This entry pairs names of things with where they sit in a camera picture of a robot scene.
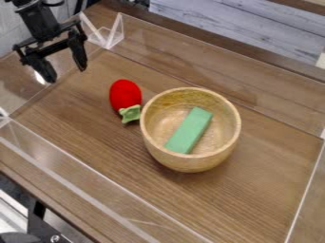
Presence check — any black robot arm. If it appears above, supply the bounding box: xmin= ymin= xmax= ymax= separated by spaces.
xmin=4 ymin=0 xmax=87 ymax=84

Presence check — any green rectangular block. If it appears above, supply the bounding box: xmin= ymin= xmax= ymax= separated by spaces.
xmin=163 ymin=107 xmax=212 ymax=154

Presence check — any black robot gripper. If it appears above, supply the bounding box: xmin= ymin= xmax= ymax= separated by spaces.
xmin=12 ymin=1 xmax=87 ymax=84

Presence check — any red plush object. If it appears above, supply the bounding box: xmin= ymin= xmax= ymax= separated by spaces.
xmin=109 ymin=80 xmax=141 ymax=111

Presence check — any clear acrylic front wall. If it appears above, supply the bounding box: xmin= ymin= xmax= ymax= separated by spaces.
xmin=0 ymin=109 xmax=212 ymax=243

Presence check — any clear acrylic corner bracket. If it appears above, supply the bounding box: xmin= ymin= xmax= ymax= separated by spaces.
xmin=79 ymin=12 xmax=124 ymax=49

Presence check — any wooden bowl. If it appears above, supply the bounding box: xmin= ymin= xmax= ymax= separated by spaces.
xmin=139 ymin=87 xmax=240 ymax=173

